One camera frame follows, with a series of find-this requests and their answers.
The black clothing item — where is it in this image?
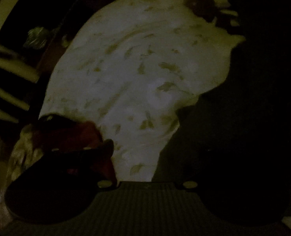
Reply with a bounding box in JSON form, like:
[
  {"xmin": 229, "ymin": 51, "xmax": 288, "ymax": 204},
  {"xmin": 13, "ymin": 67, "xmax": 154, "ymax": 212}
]
[{"xmin": 162, "ymin": 0, "xmax": 291, "ymax": 218}]

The dark red garment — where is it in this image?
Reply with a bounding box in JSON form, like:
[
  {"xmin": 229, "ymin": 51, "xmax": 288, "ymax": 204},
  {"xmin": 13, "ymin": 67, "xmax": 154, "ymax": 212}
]
[{"xmin": 32, "ymin": 113, "xmax": 103, "ymax": 152}]

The white leaf-print bedsheet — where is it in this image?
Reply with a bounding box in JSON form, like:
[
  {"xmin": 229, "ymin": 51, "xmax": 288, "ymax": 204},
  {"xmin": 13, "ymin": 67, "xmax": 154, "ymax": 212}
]
[{"xmin": 38, "ymin": 0, "xmax": 291, "ymax": 230}]

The skull-print fabric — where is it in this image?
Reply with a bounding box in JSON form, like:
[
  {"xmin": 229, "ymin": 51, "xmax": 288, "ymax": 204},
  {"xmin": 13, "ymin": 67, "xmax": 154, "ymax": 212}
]
[{"xmin": 0, "ymin": 125, "xmax": 43, "ymax": 231}]

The dark wooden shelf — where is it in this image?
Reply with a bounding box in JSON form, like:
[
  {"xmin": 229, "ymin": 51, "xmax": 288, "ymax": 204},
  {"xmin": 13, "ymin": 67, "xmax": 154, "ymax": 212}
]
[{"xmin": 0, "ymin": 0, "xmax": 107, "ymax": 65}]

